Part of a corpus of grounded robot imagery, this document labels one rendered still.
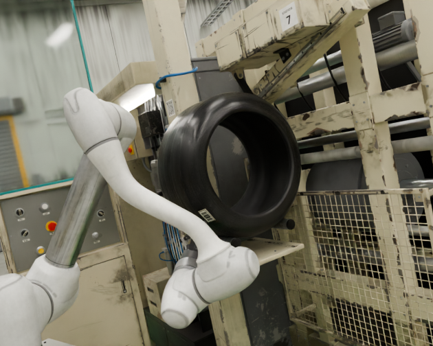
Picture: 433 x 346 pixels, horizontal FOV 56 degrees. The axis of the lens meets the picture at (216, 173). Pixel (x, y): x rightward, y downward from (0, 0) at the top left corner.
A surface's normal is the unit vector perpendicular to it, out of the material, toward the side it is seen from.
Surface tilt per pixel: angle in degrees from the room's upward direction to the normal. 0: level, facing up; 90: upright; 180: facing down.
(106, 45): 90
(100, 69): 90
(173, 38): 90
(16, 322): 88
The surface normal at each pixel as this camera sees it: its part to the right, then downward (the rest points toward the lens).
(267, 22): -0.84, 0.21
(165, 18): 0.50, -0.06
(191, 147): -0.29, -0.20
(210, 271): -0.42, 0.04
